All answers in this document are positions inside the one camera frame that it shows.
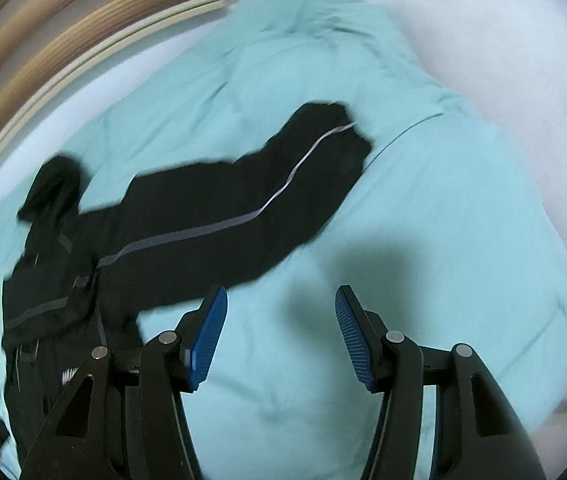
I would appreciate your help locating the light teal duvet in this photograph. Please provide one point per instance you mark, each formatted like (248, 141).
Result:
(438, 210)

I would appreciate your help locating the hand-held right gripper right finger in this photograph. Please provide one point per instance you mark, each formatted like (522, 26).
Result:
(351, 332)

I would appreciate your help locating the black jacket with grey stripes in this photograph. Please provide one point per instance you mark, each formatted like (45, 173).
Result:
(188, 220)

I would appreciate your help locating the white mattress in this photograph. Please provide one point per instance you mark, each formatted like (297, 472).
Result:
(113, 77)

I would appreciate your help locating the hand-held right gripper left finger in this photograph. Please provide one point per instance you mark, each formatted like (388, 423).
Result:
(209, 332)

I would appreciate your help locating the wooden slatted headboard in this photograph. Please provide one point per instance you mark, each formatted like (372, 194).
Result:
(63, 35)

